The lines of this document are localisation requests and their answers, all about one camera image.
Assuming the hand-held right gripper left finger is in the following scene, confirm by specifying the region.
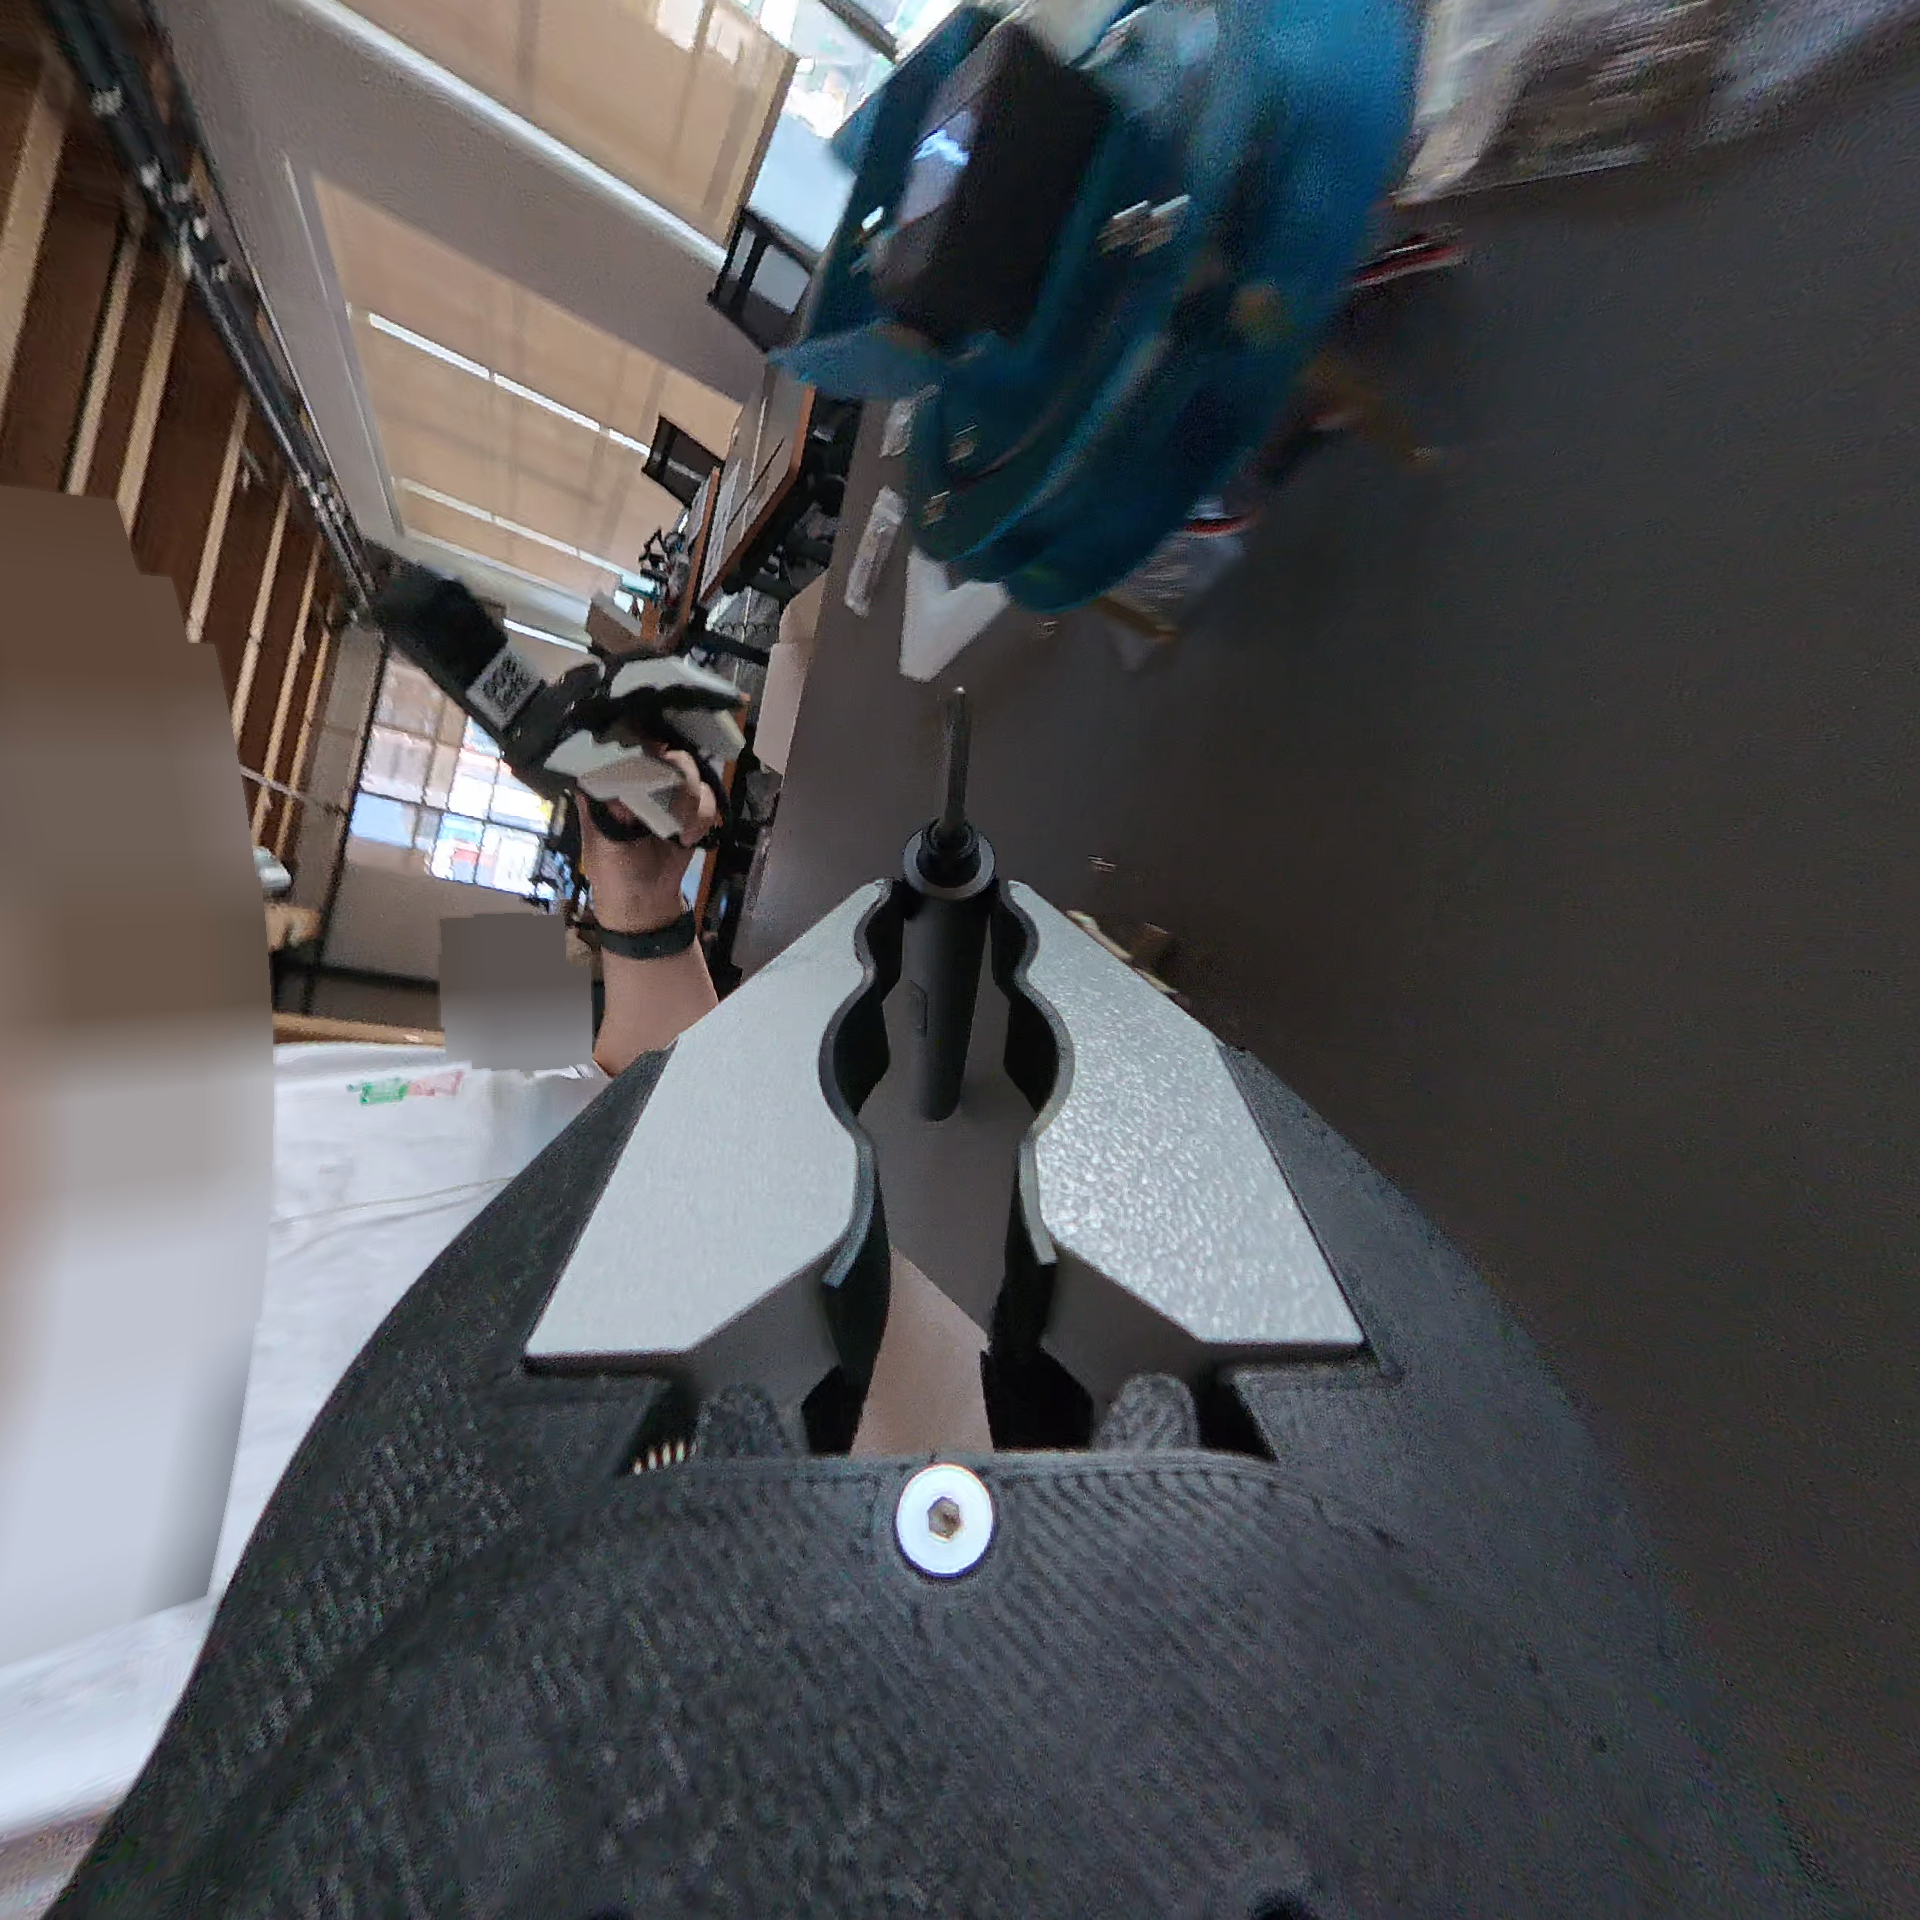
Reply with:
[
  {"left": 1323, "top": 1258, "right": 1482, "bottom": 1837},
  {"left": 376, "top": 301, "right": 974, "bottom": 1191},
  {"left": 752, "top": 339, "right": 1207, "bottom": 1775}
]
[{"left": 525, "top": 877, "right": 906, "bottom": 1455}]

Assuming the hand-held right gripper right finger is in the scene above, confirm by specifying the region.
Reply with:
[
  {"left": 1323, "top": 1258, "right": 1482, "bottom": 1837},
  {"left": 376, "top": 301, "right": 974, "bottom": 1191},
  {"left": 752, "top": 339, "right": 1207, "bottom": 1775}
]
[{"left": 980, "top": 877, "right": 1368, "bottom": 1449}]

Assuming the black screwdriver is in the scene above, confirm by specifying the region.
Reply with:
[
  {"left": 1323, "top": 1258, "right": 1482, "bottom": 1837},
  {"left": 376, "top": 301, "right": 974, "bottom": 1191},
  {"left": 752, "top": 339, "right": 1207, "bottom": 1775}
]
[{"left": 895, "top": 684, "right": 1002, "bottom": 1124}]

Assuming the blue toy robot arm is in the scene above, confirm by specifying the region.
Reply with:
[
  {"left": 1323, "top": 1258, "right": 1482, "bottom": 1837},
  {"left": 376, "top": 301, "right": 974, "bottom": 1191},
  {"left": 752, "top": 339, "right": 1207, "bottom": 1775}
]
[{"left": 766, "top": 0, "right": 1442, "bottom": 619}]

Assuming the person's left forearm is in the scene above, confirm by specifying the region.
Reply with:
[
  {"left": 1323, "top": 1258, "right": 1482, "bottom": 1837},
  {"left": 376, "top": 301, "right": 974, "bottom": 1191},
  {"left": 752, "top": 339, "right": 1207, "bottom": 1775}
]
[{"left": 589, "top": 954, "right": 723, "bottom": 1079}]

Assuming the dark grey desk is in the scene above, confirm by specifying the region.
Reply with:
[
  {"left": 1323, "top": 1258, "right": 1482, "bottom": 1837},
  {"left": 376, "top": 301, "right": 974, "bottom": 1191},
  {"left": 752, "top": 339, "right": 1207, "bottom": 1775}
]
[{"left": 734, "top": 89, "right": 1920, "bottom": 1920}]

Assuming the person's left hand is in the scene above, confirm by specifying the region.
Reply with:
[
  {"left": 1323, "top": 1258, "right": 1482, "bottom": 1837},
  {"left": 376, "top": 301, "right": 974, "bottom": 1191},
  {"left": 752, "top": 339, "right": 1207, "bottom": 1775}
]
[{"left": 580, "top": 753, "right": 728, "bottom": 924}]

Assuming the large grid window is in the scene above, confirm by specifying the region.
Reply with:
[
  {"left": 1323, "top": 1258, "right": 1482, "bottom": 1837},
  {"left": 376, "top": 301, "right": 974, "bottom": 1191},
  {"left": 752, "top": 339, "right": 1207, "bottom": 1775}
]
[{"left": 350, "top": 658, "right": 580, "bottom": 903}]

